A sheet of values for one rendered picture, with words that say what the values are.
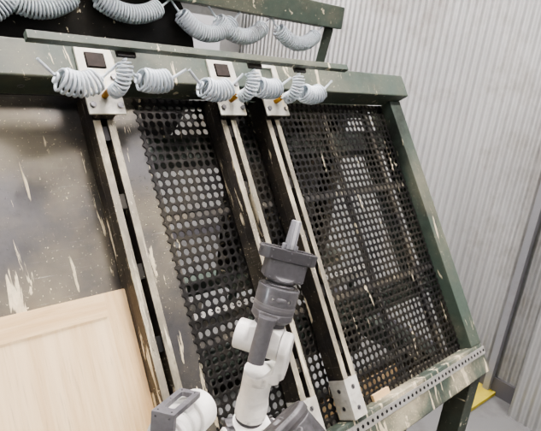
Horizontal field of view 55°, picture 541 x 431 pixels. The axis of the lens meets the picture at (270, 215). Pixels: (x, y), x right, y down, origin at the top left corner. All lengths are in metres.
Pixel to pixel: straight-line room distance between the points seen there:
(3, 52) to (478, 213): 2.94
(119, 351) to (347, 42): 3.39
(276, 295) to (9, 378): 0.60
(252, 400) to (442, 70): 2.95
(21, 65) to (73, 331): 0.64
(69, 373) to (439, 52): 3.12
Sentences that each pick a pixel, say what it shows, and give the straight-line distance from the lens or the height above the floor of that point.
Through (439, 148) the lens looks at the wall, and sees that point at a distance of 3.73.
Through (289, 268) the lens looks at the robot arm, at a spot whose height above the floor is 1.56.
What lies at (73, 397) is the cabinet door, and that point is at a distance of 1.31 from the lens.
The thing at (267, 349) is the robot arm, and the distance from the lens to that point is 1.06.
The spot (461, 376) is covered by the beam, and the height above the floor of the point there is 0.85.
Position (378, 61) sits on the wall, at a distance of 4.08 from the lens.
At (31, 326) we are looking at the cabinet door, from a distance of 1.29.
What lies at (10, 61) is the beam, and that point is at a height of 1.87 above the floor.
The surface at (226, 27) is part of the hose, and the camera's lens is 2.18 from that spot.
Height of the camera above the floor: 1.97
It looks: 18 degrees down
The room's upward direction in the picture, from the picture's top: 7 degrees clockwise
